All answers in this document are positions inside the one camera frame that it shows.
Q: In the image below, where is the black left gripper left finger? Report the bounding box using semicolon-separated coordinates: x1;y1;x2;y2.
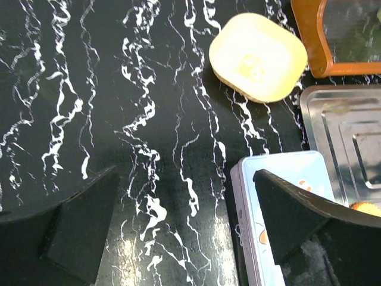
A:
1;166;120;285

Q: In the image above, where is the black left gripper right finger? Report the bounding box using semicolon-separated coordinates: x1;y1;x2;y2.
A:
253;169;380;285

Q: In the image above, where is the orange sandwich cookie bottom left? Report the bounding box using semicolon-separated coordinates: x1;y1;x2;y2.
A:
350;201;381;217

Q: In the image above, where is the large steel baking tray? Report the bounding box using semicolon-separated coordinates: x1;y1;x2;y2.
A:
300;85;380;206

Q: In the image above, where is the yellow square plate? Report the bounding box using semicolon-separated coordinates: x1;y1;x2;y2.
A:
209;13;308;103

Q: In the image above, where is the wooden cup rack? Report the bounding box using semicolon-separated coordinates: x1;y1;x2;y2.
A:
291;1;380;78

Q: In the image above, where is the green mug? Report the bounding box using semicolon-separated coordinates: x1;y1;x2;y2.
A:
376;8;381;22

